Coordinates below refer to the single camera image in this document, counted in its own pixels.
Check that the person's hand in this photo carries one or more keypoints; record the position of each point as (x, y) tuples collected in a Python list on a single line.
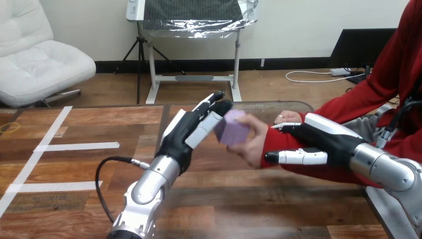
[(254, 148), (290, 117)]

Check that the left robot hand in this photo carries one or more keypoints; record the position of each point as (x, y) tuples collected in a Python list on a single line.
[(179, 138)]

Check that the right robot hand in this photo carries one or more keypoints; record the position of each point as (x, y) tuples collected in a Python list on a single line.
[(326, 142)]

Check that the purple block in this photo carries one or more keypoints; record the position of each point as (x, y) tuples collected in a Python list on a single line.
[(232, 130)]

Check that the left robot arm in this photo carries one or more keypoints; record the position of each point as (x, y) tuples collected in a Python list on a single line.
[(148, 191)]

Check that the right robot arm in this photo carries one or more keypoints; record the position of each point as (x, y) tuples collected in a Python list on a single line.
[(389, 168)]

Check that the person's forearm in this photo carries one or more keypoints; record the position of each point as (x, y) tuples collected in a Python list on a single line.
[(277, 143), (349, 97)]

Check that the person's body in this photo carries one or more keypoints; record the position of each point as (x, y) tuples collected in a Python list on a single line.
[(405, 49)]

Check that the white desk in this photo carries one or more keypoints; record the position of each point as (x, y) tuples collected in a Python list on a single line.
[(194, 78)]

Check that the white power strip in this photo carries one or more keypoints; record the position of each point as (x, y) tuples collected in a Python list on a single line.
[(339, 71)]

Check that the black tripod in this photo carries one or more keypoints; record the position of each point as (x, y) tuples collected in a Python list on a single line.
[(140, 56)]

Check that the dark screen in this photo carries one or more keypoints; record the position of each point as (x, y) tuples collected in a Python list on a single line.
[(359, 47)]

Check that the white cushioned chair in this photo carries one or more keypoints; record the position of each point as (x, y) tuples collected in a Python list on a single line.
[(36, 66)]

